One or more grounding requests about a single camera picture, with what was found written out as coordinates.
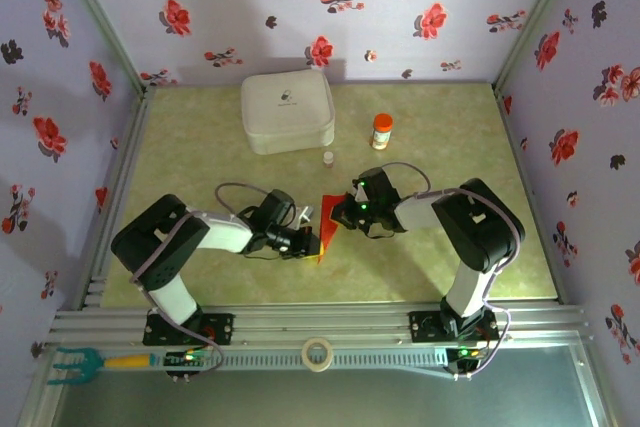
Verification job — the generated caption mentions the red paper sheet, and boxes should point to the red paper sheet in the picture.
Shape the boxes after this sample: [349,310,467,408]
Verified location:
[314,193,352,266]

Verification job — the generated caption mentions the orange cap pill bottle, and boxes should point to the orange cap pill bottle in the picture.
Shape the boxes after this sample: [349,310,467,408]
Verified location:
[370,113,395,152]

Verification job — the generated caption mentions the white tape roll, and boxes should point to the white tape roll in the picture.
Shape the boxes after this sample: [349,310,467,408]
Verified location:
[301,337,335,373]

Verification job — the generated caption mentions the white zip case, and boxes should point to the white zip case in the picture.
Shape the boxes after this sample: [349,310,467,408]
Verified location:
[240,69,336,156]

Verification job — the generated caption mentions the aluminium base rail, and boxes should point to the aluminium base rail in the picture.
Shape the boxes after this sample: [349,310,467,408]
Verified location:
[49,302,591,348]

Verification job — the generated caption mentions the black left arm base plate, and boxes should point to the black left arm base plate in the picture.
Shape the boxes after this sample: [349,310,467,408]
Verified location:
[143,311,235,347]

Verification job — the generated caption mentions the grey slotted cable duct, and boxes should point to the grey slotted cable duct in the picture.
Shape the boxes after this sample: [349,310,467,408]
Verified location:
[164,349,494,374]

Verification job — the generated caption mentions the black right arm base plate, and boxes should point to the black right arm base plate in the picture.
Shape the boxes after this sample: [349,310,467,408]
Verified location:
[408,310,500,343]

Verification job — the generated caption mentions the aluminium side rail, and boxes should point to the aluminium side rail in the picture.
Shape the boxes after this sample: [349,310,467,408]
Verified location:
[493,85,569,304]
[74,86,156,309]

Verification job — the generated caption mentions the teal rake yellow handle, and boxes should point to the teal rake yellow handle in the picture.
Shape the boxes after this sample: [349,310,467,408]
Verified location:
[47,345,154,387]

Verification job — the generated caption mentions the aluminium corner post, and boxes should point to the aluminium corner post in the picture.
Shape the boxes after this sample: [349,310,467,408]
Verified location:
[492,0,584,93]
[47,0,151,96]

